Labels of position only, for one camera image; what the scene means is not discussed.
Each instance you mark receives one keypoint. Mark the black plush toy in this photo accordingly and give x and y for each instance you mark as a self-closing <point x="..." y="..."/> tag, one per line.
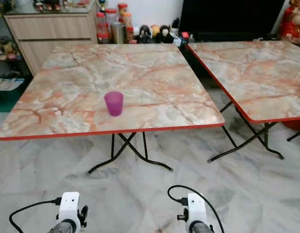
<point x="165" y="35"/>
<point x="144" y="35"/>

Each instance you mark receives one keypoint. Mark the orange-lidded tall jar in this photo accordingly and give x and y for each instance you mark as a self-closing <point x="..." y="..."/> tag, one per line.
<point x="122" y="12"/>

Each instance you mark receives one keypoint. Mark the glass display shelf with figurines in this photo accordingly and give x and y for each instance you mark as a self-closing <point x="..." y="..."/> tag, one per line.
<point x="5" y="48"/>

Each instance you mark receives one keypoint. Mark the red plastic stool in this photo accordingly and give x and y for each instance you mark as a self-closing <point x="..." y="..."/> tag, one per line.
<point x="294" y="124"/>

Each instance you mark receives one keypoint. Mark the yellow plush toy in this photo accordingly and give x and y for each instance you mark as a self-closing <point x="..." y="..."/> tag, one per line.
<point x="154" y="30"/>

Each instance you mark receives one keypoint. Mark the black television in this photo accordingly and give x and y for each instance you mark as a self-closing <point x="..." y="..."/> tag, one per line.
<point x="227" y="17"/>

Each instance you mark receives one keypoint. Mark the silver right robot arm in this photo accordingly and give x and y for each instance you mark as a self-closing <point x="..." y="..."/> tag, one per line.
<point x="201" y="228"/>

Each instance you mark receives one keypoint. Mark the green storage bin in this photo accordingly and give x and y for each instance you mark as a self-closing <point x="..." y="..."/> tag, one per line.
<point x="6" y="99"/>

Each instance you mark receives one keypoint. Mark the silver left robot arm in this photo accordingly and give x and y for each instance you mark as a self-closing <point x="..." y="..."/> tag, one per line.
<point x="62" y="228"/>

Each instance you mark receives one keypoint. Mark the red-lidded clear jar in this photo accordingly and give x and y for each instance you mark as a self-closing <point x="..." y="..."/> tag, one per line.
<point x="102" y="29"/>

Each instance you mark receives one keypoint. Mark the small red black gadget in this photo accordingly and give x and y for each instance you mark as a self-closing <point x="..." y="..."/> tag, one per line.
<point x="183" y="39"/>

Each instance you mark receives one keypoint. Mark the white papers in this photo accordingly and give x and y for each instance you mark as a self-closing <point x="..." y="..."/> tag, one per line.
<point x="8" y="83"/>

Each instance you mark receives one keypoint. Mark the large marble-top folding table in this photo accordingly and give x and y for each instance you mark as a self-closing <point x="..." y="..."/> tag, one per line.
<point x="120" y="77"/>

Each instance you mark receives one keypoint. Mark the wooden drawer cabinet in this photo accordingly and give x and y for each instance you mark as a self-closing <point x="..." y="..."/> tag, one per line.
<point x="52" y="34"/>

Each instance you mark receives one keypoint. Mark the stainless steel flask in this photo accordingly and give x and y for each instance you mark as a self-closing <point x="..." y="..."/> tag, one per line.
<point x="118" y="33"/>

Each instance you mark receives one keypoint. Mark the purple plastic cup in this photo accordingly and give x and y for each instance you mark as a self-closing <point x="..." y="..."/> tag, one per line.
<point x="114" y="104"/>

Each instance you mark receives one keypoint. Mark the red seated figurine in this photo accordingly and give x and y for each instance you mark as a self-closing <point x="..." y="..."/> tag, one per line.
<point x="293" y="24"/>

